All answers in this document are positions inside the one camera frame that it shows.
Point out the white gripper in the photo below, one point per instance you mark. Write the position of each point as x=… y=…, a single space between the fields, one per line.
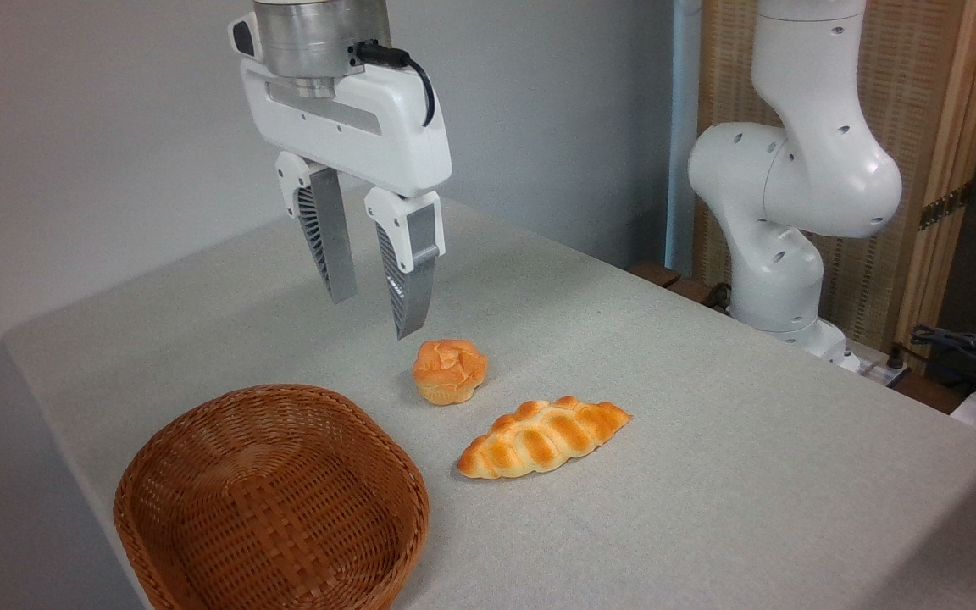
x=386 y=127

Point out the long braided bread loaf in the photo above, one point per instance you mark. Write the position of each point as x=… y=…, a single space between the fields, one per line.
x=539 y=439

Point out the round orange bread roll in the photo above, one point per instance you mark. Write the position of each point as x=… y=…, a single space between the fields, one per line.
x=449 y=371

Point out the brown wicker basket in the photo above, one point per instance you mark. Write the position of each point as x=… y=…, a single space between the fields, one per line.
x=268 y=500

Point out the white vertical pole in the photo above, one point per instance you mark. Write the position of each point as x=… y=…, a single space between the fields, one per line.
x=681 y=127

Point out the grey tablecloth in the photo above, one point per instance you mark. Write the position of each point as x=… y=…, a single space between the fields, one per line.
x=708 y=474

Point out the metal screen hinge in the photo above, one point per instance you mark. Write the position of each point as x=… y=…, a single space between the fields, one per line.
x=945 y=206

